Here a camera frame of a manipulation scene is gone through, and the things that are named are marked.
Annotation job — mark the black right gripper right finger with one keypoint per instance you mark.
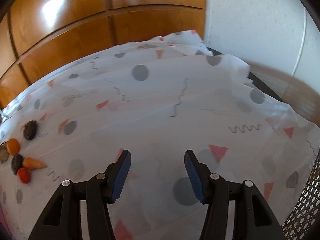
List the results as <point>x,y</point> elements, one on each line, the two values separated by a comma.
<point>253,218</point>

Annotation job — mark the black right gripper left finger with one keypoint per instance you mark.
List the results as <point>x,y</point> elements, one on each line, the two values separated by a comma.
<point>61,217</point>

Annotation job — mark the perforated metal basket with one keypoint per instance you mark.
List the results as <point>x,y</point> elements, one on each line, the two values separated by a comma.
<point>304,221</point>

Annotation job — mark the red-orange small fruit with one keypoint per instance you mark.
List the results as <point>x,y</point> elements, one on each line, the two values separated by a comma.
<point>24,175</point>

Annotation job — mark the orange carrot piece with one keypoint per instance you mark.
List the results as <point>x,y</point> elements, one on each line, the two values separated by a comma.
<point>33,164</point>

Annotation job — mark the dark brown chestnut lower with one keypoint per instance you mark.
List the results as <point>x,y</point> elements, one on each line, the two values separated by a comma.
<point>16,163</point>

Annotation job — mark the dark brown chestnut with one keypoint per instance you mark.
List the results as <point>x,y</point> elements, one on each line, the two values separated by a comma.
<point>30,130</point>
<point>16,163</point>

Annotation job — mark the small orange on cloth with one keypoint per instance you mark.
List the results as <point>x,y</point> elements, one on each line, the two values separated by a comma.
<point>13,146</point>

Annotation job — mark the dark brown chestnut upper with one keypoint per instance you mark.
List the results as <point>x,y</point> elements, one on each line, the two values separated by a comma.
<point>30,130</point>

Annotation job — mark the patterned white tablecloth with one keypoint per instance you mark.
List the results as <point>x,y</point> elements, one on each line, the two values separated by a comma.
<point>157,99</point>

